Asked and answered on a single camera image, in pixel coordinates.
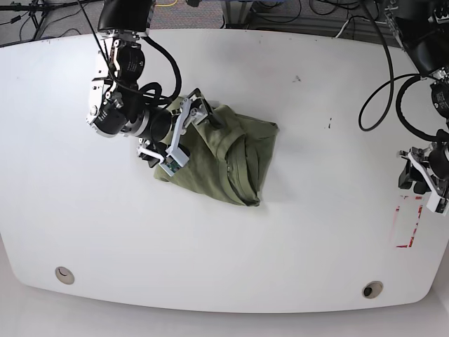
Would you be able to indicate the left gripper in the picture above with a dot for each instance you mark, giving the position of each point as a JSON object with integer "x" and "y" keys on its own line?
{"x": 426, "y": 169}

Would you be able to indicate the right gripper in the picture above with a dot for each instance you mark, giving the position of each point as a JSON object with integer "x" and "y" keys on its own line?
{"x": 194, "y": 109}

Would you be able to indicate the green T-shirt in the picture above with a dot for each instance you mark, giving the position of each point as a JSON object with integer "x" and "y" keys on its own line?
{"x": 228, "y": 164}

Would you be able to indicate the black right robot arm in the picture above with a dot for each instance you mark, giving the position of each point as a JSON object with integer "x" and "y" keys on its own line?
{"x": 118, "y": 105}

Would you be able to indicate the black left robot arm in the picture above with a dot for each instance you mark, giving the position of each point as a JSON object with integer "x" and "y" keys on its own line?
{"x": 421, "y": 30}

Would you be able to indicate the red tape rectangle marker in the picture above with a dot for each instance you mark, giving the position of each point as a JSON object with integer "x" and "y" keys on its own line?
{"x": 408, "y": 213}

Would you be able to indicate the right table grommet hole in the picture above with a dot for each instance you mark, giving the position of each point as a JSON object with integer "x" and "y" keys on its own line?
{"x": 372, "y": 290}

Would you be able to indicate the table grommet hole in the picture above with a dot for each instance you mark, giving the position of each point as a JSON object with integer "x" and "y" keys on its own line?
{"x": 64, "y": 275}
{"x": 372, "y": 290}

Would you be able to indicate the left table grommet hole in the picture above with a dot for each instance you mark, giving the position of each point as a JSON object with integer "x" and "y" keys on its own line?
{"x": 64, "y": 275}

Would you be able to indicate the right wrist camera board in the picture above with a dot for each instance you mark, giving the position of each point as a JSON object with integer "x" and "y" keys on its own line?
{"x": 171, "y": 164}

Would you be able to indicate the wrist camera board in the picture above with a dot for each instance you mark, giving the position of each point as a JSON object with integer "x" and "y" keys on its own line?
{"x": 171, "y": 164}
{"x": 437, "y": 204}

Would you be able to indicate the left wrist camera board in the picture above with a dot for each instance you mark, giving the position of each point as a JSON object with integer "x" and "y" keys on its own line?
{"x": 437, "y": 204}

